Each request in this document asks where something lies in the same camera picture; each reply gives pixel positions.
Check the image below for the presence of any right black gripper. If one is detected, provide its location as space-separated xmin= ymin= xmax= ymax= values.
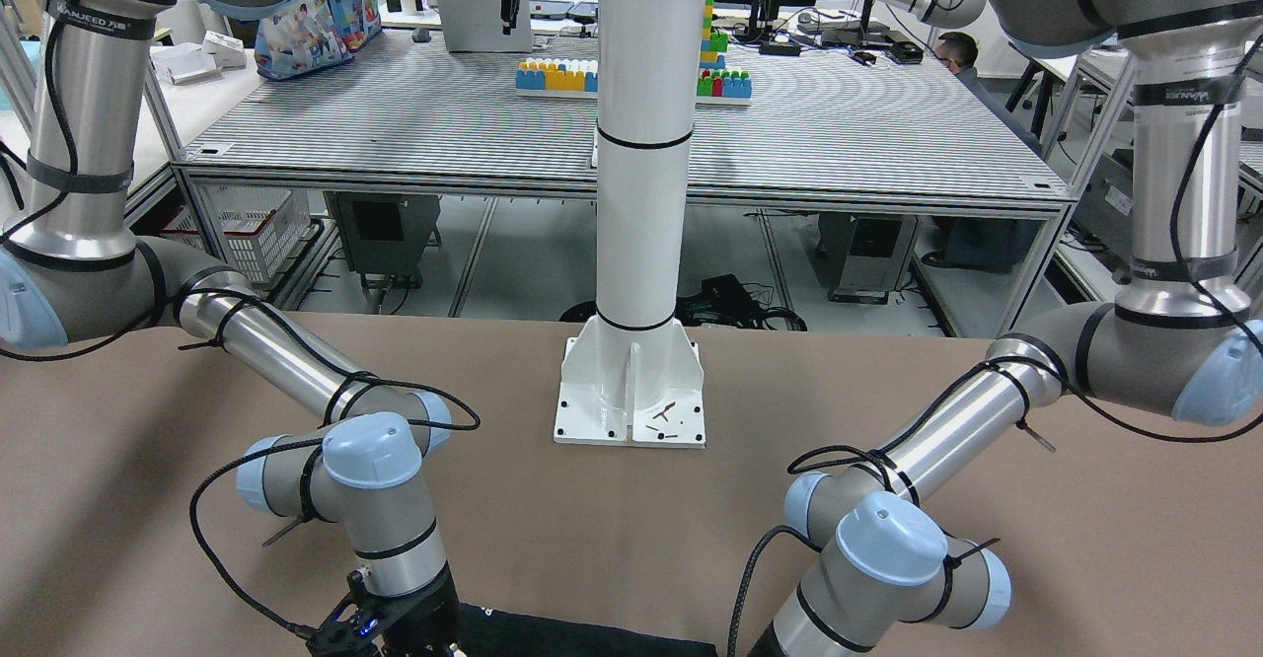
xmin=381 ymin=564 xmax=460 ymax=656

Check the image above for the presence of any black printed t-shirt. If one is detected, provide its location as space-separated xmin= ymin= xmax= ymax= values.
xmin=457 ymin=604 xmax=717 ymax=656

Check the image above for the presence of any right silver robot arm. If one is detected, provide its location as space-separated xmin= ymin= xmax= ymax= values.
xmin=3 ymin=0 xmax=460 ymax=656

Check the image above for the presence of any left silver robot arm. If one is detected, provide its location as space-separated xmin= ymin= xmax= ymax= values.
xmin=751 ymin=0 xmax=1260 ymax=656

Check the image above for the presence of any white plastic basket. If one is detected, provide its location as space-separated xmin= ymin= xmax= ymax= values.
xmin=206 ymin=184 xmax=309 ymax=287

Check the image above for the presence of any colourful toy block set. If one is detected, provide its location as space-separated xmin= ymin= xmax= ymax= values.
xmin=515 ymin=0 xmax=754 ymax=112

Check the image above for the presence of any striped metal workbench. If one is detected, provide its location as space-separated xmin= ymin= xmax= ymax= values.
xmin=181 ymin=32 xmax=1077 ymax=337

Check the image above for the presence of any person behind workbench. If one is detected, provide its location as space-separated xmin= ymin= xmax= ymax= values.
xmin=933 ymin=32 xmax=1041 ymax=155

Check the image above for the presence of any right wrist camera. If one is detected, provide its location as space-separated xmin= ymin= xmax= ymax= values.
xmin=304 ymin=570 xmax=398 ymax=656

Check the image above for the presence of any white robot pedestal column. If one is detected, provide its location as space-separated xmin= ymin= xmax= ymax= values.
xmin=553 ymin=0 xmax=707 ymax=451

